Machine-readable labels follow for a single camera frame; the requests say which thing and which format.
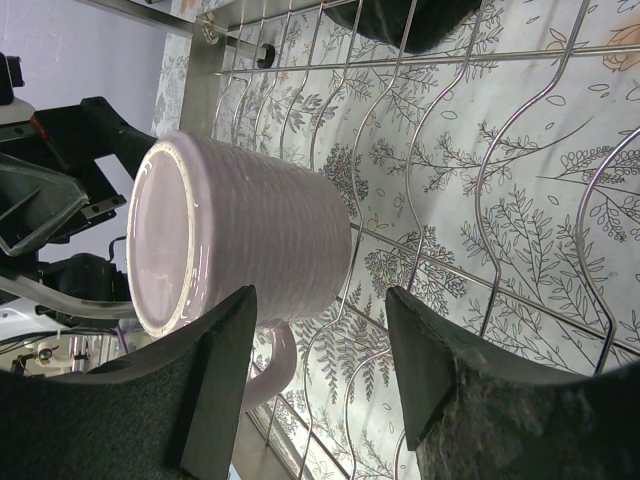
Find floral patterned table mat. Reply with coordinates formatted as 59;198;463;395
149;0;640;480

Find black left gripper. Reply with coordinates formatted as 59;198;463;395
1;97;155;320

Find black floral plush blanket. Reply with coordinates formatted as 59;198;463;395
324;0;482;54

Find pink mug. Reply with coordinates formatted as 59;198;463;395
126;130;352;411

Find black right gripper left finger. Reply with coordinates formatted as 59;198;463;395
1;286;257;479

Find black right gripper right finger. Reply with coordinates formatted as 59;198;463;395
385;287;639;479

